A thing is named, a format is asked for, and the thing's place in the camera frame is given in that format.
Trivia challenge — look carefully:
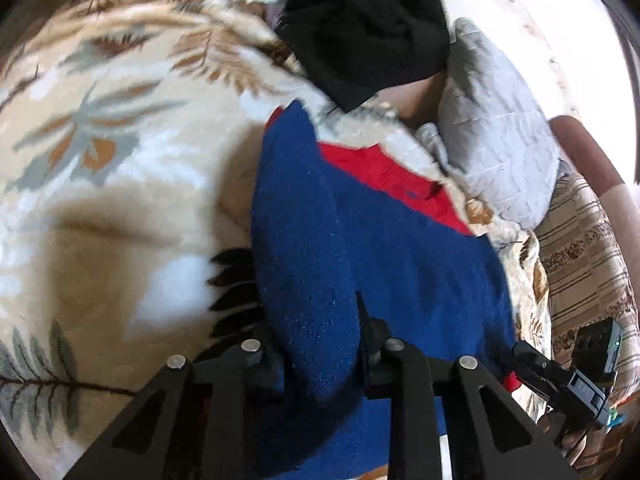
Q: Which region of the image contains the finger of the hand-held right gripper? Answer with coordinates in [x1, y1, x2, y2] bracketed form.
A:
[510, 341, 577, 402]

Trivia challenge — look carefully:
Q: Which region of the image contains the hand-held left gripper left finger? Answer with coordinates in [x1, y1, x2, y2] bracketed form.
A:
[65, 340, 287, 480]

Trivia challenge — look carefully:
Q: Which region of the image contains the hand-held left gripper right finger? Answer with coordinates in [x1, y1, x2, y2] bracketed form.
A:
[355, 290, 581, 480]

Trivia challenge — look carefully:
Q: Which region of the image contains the red and blue sweater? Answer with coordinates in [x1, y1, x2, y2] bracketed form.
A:
[250, 100, 523, 480]

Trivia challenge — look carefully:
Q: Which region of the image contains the person's right hand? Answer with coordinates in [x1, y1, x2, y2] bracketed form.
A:
[539, 407, 601, 468]

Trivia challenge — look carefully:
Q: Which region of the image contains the striped floral sofa cushion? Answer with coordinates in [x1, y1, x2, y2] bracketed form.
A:
[535, 172, 640, 471]

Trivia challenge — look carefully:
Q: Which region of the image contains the pink brown sofa backrest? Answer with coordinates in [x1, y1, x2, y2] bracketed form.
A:
[547, 115, 640, 211]

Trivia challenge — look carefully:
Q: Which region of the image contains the grey quilted pillow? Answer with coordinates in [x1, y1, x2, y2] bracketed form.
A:
[415, 17, 561, 228]

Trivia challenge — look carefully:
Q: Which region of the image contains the beige cushion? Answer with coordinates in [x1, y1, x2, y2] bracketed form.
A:
[377, 72, 447, 128]

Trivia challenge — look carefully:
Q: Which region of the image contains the leaf print blanket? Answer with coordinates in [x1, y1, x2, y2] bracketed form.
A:
[0, 0, 551, 480]

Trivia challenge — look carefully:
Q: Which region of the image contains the black clothing pile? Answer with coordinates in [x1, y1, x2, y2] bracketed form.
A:
[240, 0, 451, 113]

